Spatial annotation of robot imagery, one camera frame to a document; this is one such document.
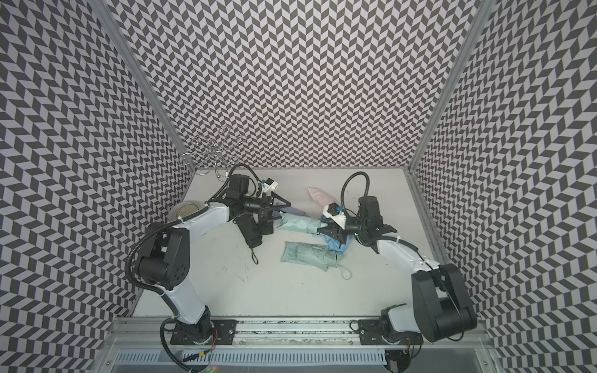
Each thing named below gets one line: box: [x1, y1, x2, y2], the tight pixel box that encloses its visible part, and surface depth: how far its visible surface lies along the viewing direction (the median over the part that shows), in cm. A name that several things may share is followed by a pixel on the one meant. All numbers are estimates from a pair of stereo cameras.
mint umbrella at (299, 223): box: [275, 210, 329, 235], surface depth 79 cm
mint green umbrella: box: [280, 240, 339, 272], surface depth 88 cm
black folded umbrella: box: [232, 212, 263, 265], surface depth 95 cm
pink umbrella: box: [307, 187, 334, 207], surface depth 104 cm
